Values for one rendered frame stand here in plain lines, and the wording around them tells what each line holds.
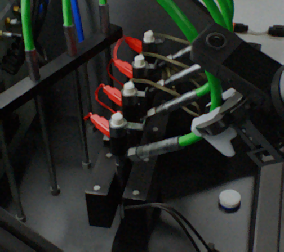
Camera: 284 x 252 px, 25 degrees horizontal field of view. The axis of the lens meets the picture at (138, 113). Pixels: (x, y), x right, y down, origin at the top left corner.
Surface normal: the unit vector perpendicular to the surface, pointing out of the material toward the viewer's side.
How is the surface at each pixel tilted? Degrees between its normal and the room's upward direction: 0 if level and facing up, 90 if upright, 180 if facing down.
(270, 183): 0
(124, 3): 90
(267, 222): 0
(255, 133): 103
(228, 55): 20
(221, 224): 0
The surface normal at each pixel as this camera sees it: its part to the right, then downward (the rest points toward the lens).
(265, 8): -0.04, -0.78
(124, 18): -0.22, 0.62
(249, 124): -0.64, 0.65
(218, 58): 0.02, -0.52
